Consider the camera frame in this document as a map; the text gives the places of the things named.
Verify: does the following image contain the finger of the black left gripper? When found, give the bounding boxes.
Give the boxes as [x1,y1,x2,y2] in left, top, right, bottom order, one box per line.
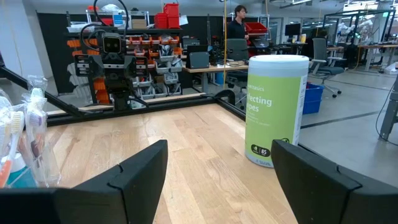
[90,55,105,78]
[124,55,137,78]

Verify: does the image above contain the red storage bin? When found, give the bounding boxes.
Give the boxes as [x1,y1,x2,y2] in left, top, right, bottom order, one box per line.
[244,22,269,35]

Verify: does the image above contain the person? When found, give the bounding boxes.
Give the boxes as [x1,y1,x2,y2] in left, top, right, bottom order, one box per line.
[226,4,250,40]

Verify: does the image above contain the stacked red storage bins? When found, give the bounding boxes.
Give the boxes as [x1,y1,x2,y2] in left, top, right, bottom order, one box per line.
[154,2,181,30]

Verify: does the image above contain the wooden desk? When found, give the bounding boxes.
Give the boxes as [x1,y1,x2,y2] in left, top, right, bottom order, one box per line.
[182,63,249,94]

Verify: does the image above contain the black computer monitor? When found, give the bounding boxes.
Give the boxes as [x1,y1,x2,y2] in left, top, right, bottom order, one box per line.
[284,23,302,37]

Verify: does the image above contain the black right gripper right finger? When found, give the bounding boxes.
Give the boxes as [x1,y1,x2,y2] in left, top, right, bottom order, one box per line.
[271,139,398,224]

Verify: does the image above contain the clear acrylic organizer box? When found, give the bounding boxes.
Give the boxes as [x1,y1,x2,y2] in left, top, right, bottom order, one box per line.
[0,146,62,189]

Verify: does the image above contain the green disinfecting wipes canister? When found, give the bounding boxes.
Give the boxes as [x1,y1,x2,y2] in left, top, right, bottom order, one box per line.
[244,54,310,169]

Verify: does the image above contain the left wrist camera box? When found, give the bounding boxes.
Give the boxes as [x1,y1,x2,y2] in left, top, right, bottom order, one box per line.
[99,32,124,57]

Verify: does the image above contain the grey office chair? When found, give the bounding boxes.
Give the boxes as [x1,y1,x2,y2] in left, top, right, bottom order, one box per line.
[310,37,346,99]

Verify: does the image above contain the blue plastic bin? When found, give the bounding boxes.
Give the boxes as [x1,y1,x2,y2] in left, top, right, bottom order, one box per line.
[303,82,325,115]

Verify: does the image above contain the grey metal table leg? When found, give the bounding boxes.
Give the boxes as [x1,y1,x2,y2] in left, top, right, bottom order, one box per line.
[379,76,398,141]

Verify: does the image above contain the black aluminium table frame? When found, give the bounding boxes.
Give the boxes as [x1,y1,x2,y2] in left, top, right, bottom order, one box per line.
[0,66,312,153]

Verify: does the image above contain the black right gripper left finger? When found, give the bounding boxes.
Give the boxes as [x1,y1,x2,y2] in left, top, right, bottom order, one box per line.
[0,139,169,224]

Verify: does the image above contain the dark office chair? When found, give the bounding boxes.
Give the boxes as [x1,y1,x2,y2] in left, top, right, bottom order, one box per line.
[225,39,249,110]

